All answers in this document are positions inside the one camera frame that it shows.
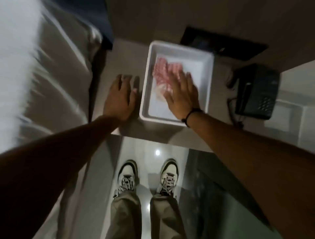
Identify person's left forearm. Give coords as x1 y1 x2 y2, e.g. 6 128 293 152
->
0 114 122 239

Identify person's right forearm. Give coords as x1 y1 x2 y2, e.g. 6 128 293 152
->
183 109 315 239

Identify person's right hand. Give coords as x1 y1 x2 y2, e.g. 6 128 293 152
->
163 70 201 121

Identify white box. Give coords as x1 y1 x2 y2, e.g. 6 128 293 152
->
264 98 315 153

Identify black flat pad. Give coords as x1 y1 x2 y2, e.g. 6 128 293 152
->
180 26 269 61

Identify person's left white sneaker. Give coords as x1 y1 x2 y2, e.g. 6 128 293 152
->
114 160 139 197

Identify person's white sneaker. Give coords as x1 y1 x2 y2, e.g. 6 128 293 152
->
114 160 139 197
156 158 179 197

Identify black wrist band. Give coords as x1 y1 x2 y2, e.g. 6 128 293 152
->
181 108 203 128

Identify black telephone cord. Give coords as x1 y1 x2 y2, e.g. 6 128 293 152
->
226 74 244 128

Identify white bed duvet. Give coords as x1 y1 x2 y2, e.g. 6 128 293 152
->
0 0 104 153

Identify black desk telephone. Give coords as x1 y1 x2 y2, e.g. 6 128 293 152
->
234 64 281 120

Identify person's left hand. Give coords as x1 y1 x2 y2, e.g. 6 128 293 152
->
103 74 141 122

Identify pink patterned plastic packet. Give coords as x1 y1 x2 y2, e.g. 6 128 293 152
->
151 57 184 101

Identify person's right white sneaker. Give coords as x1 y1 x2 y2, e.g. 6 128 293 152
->
156 158 179 197

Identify person's olive trousers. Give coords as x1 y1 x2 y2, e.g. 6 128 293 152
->
106 191 187 239

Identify white rectangular tray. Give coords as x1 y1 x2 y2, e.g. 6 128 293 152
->
139 40 215 127

